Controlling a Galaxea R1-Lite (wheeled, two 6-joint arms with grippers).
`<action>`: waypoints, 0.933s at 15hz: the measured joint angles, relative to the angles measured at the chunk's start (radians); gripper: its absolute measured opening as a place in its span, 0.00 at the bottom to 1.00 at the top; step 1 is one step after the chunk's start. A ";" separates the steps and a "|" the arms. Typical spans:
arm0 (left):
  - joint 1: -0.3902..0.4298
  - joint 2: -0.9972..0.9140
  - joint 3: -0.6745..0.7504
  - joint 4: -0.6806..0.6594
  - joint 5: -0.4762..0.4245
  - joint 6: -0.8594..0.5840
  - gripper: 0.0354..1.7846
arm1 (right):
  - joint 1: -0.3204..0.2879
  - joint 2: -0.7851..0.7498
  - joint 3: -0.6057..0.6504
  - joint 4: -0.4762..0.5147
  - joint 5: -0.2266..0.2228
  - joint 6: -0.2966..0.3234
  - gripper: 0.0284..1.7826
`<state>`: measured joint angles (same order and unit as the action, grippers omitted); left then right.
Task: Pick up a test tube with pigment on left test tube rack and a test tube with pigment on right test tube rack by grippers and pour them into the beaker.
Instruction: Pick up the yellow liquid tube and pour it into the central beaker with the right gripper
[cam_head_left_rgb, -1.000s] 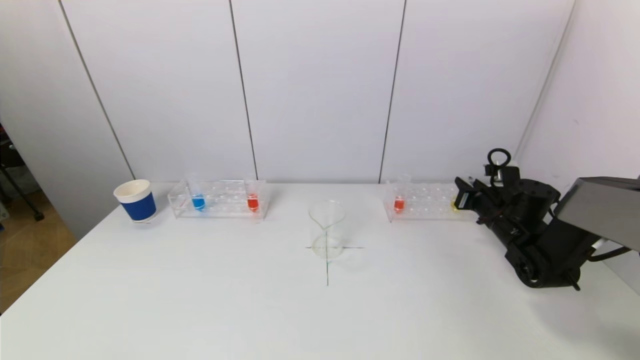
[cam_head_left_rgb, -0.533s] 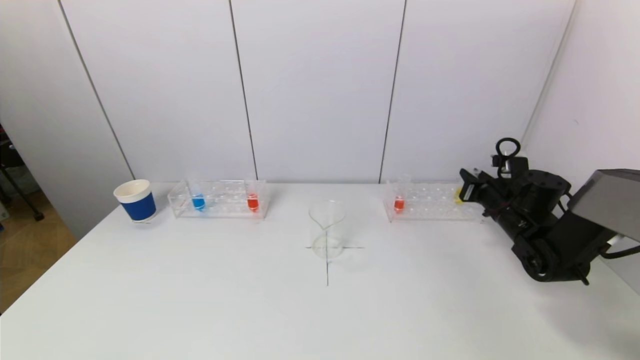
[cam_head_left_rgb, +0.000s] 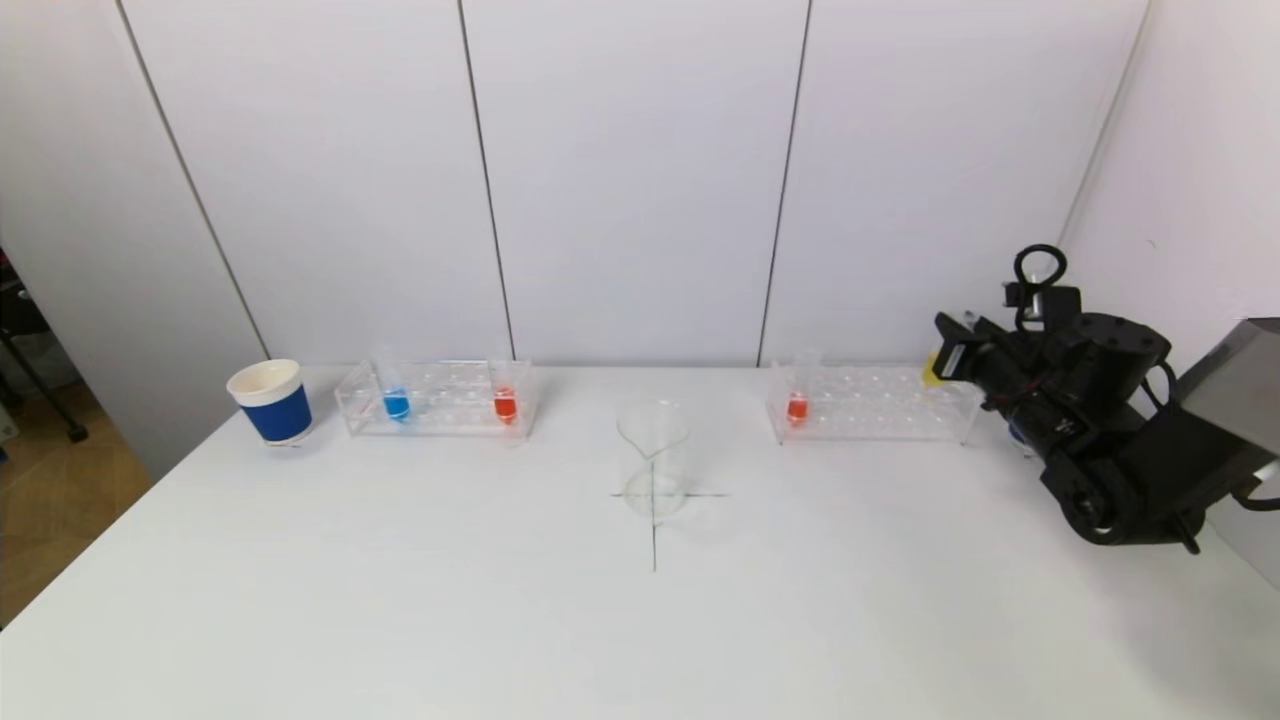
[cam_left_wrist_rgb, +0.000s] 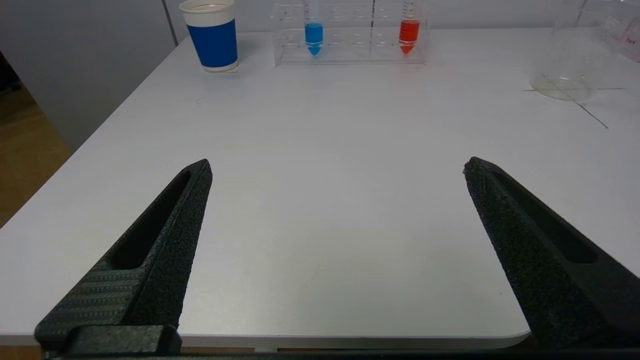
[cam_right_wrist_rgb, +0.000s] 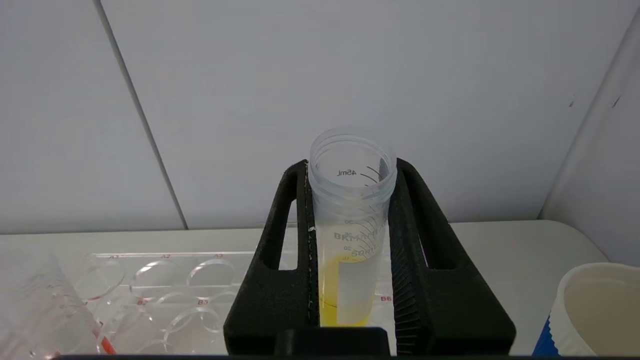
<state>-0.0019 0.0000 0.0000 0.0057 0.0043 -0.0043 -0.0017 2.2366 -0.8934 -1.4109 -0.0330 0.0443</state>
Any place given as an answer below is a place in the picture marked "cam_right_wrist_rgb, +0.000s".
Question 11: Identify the test tube with red liquid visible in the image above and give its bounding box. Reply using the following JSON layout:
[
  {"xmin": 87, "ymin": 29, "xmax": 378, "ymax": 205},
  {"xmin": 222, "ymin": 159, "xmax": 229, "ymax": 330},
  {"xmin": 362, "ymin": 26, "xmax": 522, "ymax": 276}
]
[{"xmin": 0, "ymin": 250, "xmax": 117, "ymax": 358}]

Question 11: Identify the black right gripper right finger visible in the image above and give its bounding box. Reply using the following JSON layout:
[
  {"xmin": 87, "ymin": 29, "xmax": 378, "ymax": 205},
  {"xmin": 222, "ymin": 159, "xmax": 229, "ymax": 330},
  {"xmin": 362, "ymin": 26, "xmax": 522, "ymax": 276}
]
[{"xmin": 387, "ymin": 158, "xmax": 517, "ymax": 357}]

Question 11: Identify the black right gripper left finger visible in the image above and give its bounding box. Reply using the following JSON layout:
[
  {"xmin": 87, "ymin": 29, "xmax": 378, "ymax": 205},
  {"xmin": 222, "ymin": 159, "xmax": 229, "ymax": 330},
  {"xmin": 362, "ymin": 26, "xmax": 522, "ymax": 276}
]
[{"xmin": 223, "ymin": 159, "xmax": 321, "ymax": 357}]

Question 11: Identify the test tube with yellow liquid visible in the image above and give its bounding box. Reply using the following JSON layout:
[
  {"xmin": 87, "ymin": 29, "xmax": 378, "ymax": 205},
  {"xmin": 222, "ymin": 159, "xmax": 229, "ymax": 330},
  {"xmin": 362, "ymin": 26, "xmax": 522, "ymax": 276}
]
[{"xmin": 307, "ymin": 126, "xmax": 398, "ymax": 328}]

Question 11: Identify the blue and white paper cup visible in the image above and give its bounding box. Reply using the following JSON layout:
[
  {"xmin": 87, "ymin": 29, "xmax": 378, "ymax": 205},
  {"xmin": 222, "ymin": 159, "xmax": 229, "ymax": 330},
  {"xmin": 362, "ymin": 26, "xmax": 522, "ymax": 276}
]
[{"xmin": 532, "ymin": 262, "xmax": 640, "ymax": 357}]

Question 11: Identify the clear acrylic test tube rack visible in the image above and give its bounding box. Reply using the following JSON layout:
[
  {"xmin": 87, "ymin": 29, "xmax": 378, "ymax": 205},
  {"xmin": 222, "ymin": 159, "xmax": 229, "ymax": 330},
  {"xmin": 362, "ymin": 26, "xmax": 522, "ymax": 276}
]
[{"xmin": 75, "ymin": 250, "xmax": 396, "ymax": 357}]

